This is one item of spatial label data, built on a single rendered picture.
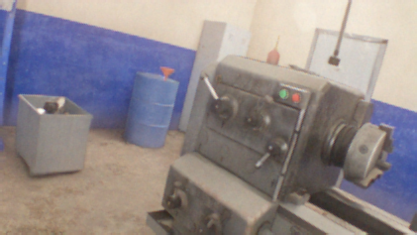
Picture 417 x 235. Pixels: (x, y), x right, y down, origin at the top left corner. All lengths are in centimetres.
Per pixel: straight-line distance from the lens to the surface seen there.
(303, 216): 121
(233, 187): 127
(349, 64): 460
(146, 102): 383
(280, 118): 118
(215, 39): 467
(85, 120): 277
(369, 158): 120
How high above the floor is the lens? 130
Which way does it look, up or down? 11 degrees down
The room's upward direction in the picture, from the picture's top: 15 degrees clockwise
